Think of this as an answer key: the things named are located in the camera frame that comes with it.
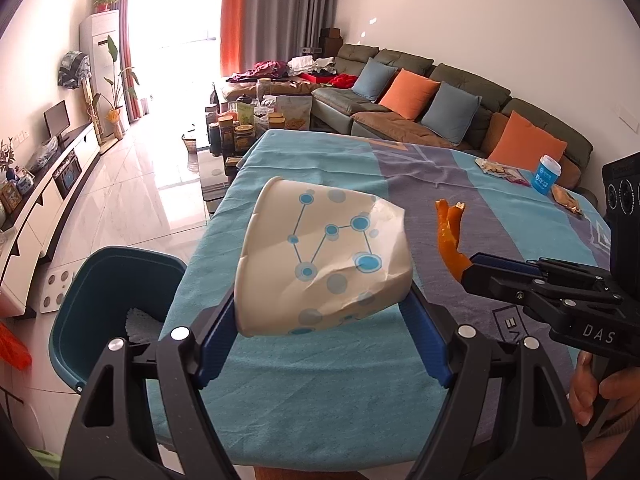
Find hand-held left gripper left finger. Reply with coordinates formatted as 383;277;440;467
60;285;237;480

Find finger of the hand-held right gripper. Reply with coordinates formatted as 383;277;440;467
471;255;619;294
460;263;622;332

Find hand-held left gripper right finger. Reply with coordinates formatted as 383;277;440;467
400;283;586;480

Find orange peel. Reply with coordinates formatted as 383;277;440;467
434;198;474;284

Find white foam fruit net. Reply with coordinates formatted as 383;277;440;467
124;307;162;344

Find teal plastic bin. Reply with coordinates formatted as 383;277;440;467
48;245;189;394

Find person's right forearm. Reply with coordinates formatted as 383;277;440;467
585;400;640;443

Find person's right hand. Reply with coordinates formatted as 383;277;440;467
568;351;624;427

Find flat gold packet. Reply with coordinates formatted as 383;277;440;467
549;184;584;217

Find blue canister white lid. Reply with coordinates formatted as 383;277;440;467
530;154;564;196

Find large orange cushion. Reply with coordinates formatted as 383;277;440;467
487;109;569;171

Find large blue cushion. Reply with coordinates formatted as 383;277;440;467
420;81;483;147

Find glass coffee table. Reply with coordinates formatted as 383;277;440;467
197;110;262;217

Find green corner sofa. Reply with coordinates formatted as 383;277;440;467
214;42;594;194

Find small orange cushion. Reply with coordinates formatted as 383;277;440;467
378;68;441;121

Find orange plastic bag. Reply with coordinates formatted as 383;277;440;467
0;319;32;372

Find small blue cushion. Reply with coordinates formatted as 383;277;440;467
351;57;399;103

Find cluster of food jars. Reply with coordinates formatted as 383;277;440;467
207;77;274;159

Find white and black TV cabinet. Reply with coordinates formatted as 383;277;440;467
0;122;101;319

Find beige snack bag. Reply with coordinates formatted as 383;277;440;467
275;94;314;132

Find clear plastic bag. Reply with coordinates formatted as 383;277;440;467
27;137;59;171

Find white clothes pile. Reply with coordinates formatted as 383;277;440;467
287;54;336;77

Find tall leafy plant in vase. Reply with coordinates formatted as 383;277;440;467
91;34;140;141

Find dark brown boxes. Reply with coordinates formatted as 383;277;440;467
319;27;344;56

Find small plant in blue vase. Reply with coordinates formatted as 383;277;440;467
0;137;19;181

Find black monitor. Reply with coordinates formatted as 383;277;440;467
43;99;71;142

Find maroon clothes pile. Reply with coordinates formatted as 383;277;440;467
229;59;291;84

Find standing fan with cloth cover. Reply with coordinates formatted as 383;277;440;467
57;50;99;133

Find striped grey red curtain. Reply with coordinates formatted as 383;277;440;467
94;0;142;124

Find white standing air conditioner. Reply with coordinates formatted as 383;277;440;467
79;8;121;127

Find orange and grey curtain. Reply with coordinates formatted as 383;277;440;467
219;0;344;79

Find picture frame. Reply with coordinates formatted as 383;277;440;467
0;179;24;212

